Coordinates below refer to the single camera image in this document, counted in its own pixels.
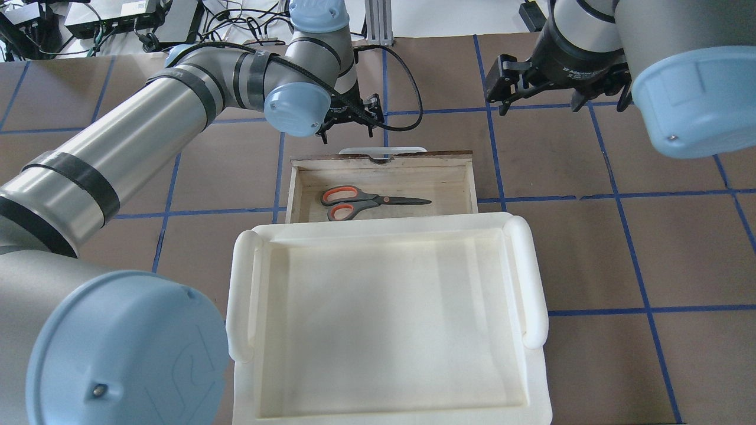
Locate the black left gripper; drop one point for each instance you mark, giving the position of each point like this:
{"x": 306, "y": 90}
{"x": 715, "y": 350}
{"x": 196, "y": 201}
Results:
{"x": 349, "y": 114}

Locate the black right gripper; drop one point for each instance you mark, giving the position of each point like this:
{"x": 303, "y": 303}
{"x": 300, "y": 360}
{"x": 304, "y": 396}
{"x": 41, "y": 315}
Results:
{"x": 576, "y": 62}

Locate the grey orange scissors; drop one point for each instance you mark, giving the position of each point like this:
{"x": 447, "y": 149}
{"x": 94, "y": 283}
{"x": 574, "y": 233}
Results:
{"x": 345, "y": 202}

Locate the light wooden drawer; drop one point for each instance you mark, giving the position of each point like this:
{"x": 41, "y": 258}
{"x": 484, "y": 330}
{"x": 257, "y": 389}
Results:
{"x": 445, "y": 178}

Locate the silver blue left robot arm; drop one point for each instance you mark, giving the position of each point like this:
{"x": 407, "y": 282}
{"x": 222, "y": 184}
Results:
{"x": 88, "y": 344}

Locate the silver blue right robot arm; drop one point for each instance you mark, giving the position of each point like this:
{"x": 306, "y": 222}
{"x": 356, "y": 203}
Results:
{"x": 688, "y": 66}

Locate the white plastic tray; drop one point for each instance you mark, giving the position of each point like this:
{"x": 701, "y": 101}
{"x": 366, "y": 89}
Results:
{"x": 418, "y": 320}

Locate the white drawer handle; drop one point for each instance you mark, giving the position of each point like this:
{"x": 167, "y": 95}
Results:
{"x": 381, "y": 153}

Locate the aluminium frame post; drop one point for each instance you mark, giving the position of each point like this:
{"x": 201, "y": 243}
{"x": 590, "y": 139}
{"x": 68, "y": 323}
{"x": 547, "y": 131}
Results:
{"x": 378, "y": 20}

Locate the black network switch box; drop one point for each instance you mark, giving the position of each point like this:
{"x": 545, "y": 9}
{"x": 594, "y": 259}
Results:
{"x": 84, "y": 19}

